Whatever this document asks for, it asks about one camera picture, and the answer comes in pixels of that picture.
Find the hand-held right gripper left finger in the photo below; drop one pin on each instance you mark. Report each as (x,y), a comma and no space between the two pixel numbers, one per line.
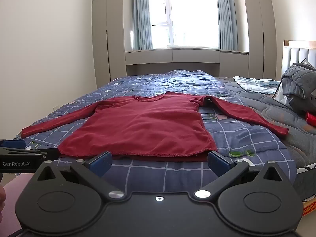
(101,164)

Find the blue checked floral quilt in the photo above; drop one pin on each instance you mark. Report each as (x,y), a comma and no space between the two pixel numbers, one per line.
(160,172)

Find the grey quilted blanket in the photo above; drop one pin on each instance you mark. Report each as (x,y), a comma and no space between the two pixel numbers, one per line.
(298,84)

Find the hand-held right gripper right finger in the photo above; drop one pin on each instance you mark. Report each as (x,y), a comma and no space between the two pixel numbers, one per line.
(217,164)

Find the light blue cloth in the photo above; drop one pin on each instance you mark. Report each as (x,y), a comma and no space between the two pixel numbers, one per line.
(254,84)

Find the orange box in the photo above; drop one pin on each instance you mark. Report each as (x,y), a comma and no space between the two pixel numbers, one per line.
(309,207)

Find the tall beige wardrobe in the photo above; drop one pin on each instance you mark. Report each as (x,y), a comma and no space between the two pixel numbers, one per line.
(108,42)
(261,42)

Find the grey quilted mattress pad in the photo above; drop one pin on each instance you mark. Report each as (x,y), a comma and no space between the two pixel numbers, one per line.
(271,113)

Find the beige window seat cabinet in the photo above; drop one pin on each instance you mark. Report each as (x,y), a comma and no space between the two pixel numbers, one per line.
(172,55)

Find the red long-sleeve shirt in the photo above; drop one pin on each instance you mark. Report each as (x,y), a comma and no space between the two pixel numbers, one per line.
(148,126)

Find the person's pink trousers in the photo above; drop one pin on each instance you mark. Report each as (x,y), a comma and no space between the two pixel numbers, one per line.
(14,185)

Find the red object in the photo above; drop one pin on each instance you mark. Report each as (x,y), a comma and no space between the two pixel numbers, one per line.
(311,119)

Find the white wall socket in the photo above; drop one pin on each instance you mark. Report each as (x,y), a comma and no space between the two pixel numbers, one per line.
(56,107)

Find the bed headboard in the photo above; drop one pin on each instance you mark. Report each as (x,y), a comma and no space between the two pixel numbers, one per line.
(296,56)

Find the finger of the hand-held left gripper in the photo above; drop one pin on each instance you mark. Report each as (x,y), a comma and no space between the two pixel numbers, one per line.
(14,144)
(52,153)

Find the person's left hand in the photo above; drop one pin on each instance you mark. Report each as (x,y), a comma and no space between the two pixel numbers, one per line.
(2,202)

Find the blue-grey curtain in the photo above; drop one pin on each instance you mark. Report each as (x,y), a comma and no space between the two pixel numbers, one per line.
(226,17)
(143,17)

